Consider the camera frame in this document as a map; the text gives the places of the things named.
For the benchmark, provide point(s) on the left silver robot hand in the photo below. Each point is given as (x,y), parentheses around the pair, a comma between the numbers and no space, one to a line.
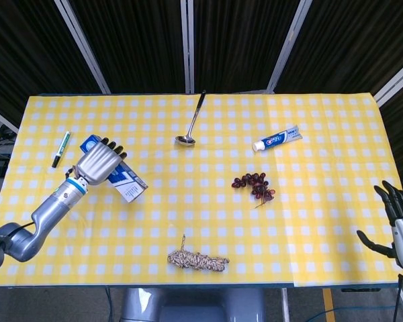
(99,164)

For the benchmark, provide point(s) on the blue white box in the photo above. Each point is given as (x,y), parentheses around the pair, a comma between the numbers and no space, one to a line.
(131,189)

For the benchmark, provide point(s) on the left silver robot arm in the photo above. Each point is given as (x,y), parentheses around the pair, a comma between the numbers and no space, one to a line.
(50,208)

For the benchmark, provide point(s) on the white blue toothpaste tube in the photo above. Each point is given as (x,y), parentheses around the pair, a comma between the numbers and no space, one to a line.
(275,140)

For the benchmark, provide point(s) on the green white marker pen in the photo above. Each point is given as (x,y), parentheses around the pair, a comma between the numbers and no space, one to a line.
(62,149)

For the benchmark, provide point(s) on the yellow white checked tablecloth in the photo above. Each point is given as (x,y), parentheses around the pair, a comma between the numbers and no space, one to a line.
(205,208)

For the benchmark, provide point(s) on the dark corrugated partition panel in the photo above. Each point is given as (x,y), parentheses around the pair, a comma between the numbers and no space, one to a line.
(235,43)
(27,50)
(137,43)
(356,40)

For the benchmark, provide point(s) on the white table leg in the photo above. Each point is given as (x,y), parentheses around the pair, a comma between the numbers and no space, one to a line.
(285,305)

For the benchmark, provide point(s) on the dark red grape bunch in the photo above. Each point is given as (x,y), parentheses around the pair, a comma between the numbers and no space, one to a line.
(258,188)

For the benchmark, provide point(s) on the grey robot torso base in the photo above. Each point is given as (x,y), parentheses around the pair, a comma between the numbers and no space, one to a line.
(194,305)

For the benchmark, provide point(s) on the white partition post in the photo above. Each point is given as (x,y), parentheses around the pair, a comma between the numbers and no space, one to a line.
(187,50)
(289,50)
(84,50)
(396,80)
(3,119)

